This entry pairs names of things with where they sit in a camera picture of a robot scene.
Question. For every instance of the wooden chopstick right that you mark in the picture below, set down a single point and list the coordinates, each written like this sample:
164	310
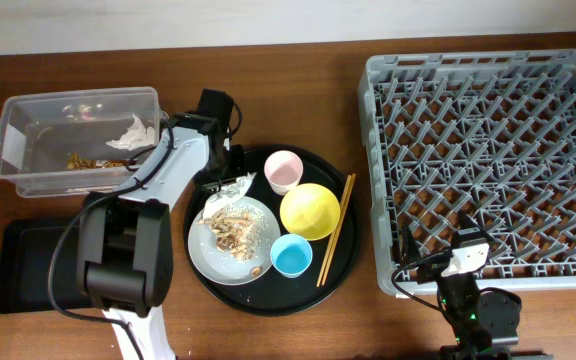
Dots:
339	232

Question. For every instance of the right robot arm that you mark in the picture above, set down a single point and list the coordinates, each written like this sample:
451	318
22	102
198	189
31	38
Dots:
484	321

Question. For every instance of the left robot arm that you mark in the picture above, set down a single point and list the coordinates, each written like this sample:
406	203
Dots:
125	257

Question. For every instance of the grey dishwasher rack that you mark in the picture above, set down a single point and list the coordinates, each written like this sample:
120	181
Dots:
490	133

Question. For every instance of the gold snack wrapper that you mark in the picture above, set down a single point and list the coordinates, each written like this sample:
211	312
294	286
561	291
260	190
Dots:
75	162

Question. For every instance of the blue cup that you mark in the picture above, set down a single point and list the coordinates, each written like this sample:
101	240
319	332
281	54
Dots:
291	255

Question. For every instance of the yellow bowl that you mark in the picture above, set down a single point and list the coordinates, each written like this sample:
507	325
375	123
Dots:
311	211

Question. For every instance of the grey plate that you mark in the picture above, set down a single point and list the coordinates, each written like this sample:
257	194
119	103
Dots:
221	268

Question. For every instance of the round black serving tray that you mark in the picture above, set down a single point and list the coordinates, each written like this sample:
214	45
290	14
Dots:
270	293

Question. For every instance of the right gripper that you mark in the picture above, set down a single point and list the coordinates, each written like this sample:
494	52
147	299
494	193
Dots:
410	251

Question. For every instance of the food scraps on plate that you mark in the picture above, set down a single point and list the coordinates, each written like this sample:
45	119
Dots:
238	232

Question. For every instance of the clear plastic waste bin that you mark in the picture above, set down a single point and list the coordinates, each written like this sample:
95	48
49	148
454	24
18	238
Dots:
39	132

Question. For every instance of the white tissue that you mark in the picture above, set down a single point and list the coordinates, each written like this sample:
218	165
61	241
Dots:
136	136
227	195

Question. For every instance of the black rectangular tray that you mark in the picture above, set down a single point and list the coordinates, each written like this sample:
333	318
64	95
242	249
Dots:
26	252

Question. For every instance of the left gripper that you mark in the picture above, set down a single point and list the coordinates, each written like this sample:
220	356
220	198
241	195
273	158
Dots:
208	178

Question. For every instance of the pink cup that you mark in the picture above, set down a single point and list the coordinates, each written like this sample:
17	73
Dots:
283	170

